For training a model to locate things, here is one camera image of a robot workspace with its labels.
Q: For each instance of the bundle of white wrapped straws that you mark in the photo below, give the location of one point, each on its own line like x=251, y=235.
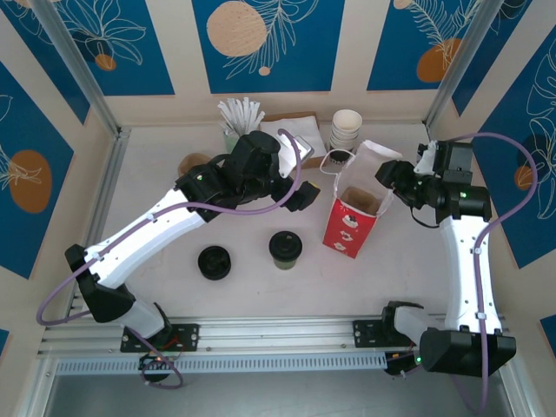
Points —
x=239, y=115

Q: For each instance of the black plastic cup lid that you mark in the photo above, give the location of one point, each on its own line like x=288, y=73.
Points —
x=284, y=246
x=215, y=262

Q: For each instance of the mint green straw holder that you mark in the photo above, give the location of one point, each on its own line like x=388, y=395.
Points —
x=230, y=141

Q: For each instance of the red and white paper bag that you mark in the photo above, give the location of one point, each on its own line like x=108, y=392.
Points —
x=347, y=234

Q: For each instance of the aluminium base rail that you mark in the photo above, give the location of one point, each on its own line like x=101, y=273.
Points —
x=278, y=332

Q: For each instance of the small controller circuit board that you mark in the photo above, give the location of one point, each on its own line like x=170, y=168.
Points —
x=401, y=362
x=154, y=362

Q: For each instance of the stack of paper cups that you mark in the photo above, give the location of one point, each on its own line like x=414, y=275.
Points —
x=346, y=121

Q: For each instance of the stack of pulp cup carriers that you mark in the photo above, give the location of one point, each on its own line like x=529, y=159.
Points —
x=193, y=163

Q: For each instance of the aluminium frame post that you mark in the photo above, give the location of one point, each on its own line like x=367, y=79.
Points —
x=78, y=65
x=457, y=65

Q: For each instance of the aluminium table side rail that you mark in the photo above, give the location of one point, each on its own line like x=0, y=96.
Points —
x=103, y=204

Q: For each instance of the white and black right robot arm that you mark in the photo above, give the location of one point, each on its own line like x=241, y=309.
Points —
x=469, y=269

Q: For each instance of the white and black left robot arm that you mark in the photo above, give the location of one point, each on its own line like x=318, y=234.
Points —
x=139, y=234

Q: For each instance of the white napkin stack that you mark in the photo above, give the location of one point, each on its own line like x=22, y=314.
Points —
x=313, y=160

